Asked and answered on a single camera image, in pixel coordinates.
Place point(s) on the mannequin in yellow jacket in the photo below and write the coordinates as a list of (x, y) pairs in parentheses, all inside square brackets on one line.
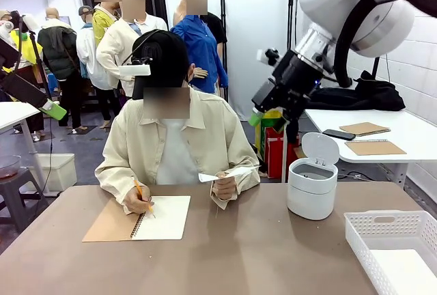
[(100, 25)]

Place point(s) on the black tripod stand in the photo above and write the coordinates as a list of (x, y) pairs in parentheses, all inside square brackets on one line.
[(37, 59)]

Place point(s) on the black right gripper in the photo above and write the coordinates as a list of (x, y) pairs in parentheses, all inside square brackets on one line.
[(295, 76)]

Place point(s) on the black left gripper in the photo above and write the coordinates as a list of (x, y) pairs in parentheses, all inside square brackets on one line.
[(20, 90)]

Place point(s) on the black smartphone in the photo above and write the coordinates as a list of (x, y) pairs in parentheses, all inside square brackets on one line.
[(339, 134)]

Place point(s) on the white desk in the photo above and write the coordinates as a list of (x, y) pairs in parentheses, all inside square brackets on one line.
[(13, 112)]

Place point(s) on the white trash bin body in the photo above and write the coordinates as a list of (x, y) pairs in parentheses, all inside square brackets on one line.
[(310, 196)]

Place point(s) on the mannequin in blue shirt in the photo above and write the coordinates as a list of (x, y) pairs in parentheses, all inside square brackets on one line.
[(201, 45)]

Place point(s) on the black cloth pile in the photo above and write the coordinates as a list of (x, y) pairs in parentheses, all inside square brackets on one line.
[(372, 95)]

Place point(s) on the person in cream shirt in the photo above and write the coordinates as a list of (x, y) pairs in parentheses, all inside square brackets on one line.
[(136, 144)]

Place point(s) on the spiral sketchbook with brown cover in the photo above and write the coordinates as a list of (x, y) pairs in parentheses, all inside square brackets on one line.
[(106, 226)]

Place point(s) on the red shopping bag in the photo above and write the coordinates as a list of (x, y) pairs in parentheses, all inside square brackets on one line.
[(274, 151)]

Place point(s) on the white trash bin lid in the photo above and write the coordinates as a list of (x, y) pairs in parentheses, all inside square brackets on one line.
[(319, 146)]

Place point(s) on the brown closed notebook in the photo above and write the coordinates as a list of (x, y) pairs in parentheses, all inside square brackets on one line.
[(365, 128)]

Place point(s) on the mannequin in dark green jacket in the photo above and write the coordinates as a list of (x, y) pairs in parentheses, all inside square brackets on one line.
[(58, 52)]

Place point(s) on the grey plastic stool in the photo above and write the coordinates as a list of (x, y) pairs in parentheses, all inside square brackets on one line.
[(17, 192)]

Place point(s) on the mannequin in black t-shirt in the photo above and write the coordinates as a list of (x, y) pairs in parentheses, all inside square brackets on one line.
[(216, 28)]

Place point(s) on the white side table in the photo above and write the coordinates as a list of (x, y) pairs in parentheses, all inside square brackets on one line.
[(409, 127)]

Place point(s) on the person's left hand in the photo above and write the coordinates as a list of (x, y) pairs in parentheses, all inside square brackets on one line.
[(224, 187)]

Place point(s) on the person's right hand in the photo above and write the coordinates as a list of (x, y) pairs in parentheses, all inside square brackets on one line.
[(138, 201)]

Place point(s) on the brown spiral notebook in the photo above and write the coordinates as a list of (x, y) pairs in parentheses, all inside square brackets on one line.
[(375, 147)]

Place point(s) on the yellow pencil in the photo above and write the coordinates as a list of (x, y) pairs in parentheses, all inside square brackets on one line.
[(138, 187)]

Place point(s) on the mannequin in cream jacket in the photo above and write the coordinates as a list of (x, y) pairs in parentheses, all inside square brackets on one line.
[(116, 52)]

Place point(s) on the black left wrist mount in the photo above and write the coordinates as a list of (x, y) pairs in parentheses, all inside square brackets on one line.
[(7, 52)]

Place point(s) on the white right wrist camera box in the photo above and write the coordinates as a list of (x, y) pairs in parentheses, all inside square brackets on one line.
[(268, 56)]

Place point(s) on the white head-mounted camera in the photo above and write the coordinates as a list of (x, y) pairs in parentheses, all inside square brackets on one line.
[(134, 70)]

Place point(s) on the white perforated plastic basket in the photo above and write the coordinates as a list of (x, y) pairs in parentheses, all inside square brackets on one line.
[(375, 230)]

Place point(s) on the clear glass bowl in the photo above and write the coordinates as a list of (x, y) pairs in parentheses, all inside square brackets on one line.
[(8, 168)]

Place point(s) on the black light stand pole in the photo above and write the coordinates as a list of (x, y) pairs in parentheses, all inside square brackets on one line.
[(223, 1), (293, 1)]

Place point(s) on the person's right forearm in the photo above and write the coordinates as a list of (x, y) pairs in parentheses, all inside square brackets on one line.
[(109, 179)]

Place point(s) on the white paper sheet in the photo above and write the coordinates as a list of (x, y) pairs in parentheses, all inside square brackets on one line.
[(235, 173)]

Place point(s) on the white storage crate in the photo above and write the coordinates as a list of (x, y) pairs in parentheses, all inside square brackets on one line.
[(58, 172)]

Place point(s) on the yellow green shopping bag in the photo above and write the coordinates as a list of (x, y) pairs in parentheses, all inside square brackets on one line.
[(269, 117)]

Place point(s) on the mannequin in white shirt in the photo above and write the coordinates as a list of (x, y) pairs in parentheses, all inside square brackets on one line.
[(88, 56)]

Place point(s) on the black baseball cap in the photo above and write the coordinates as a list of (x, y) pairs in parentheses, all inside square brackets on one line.
[(164, 59)]

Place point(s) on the person's left forearm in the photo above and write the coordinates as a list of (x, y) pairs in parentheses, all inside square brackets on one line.
[(246, 181)]

